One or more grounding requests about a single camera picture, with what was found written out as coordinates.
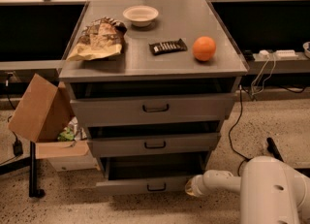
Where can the dark snack bar wrapper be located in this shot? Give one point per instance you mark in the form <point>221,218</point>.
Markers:
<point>167,47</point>

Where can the grey drawer cabinet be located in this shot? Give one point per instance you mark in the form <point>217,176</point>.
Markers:
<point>177,19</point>

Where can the grey middle drawer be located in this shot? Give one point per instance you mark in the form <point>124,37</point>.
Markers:
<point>130,140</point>

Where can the grey top drawer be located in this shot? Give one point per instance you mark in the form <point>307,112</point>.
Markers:
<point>116,103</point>

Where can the crumpled chip bag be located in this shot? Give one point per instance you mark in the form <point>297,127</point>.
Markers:
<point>102,38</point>

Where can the green packaging in box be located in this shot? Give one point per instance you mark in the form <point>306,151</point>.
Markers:
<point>66,135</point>

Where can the brown cardboard box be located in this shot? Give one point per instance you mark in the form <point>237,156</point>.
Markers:
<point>41,115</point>

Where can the white bowl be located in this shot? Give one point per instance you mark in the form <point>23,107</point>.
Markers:
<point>140,16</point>

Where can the grey drawer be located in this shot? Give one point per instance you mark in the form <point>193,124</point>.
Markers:
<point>130,140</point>
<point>157,173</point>
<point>116,103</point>

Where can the black wall plug adapter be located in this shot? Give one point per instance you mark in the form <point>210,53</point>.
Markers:
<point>17,148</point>

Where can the black table leg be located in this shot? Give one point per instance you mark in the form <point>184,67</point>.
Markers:
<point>34,190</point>

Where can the black floor stand leg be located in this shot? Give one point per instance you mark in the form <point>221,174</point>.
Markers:
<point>272,148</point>

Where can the orange fruit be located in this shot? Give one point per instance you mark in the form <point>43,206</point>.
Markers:
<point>204,48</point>

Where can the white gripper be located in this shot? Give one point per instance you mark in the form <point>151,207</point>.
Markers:
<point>201,184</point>

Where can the grey bottom drawer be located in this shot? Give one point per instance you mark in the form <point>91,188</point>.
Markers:
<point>157,173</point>

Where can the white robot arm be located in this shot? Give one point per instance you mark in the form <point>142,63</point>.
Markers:
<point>271,192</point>

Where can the white power strip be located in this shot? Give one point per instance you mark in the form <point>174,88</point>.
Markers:
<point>277,55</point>

